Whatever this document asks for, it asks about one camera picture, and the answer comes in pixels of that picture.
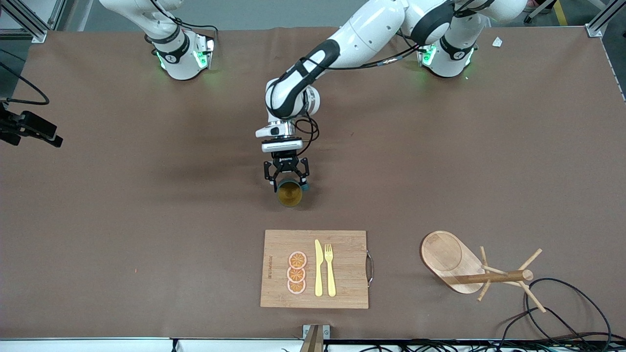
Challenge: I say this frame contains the wooden mug tree stand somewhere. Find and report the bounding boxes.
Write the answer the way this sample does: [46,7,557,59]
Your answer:
[421,230,547,313]

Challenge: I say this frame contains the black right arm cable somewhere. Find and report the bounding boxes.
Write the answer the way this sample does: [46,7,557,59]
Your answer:
[0,61,50,106]

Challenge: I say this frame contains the wooden metal bracket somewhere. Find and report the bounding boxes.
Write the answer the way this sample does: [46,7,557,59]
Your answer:
[302,324,331,352]

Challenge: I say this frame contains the black right base cable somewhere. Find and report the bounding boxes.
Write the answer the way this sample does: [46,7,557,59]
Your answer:
[149,0,219,47]

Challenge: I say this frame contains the aluminium frame profile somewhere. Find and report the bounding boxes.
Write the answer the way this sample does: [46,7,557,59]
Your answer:
[0,0,67,44]
[585,0,626,38]

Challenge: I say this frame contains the wooden cutting board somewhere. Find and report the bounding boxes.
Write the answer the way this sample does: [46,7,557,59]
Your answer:
[260,230,374,309]

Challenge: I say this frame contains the white table edge rail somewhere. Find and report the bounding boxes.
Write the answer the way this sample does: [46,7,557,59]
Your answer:
[0,337,626,352]

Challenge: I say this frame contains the teal ribbed cup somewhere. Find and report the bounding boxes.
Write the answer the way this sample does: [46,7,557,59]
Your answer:
[276,177,310,208]

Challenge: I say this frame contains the brown table cover mat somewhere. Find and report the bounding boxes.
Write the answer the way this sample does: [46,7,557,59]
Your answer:
[0,25,626,340]

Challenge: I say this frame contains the tangled black cables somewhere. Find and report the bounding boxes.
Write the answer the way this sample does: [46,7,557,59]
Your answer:
[337,339,626,352]

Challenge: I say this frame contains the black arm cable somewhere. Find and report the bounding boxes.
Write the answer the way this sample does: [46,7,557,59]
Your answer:
[292,43,422,158]
[0,61,50,106]

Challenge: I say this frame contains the black looped cable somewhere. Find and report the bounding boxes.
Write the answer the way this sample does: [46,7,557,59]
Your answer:
[524,278,613,343]

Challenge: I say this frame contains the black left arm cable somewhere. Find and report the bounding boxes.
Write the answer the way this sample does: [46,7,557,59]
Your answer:
[292,43,422,158]

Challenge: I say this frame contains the yellow plastic knife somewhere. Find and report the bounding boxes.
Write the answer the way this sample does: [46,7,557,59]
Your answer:
[314,239,324,297]

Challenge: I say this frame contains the yellow plastic fork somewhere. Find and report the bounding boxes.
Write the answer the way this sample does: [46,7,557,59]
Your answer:
[325,243,337,297]

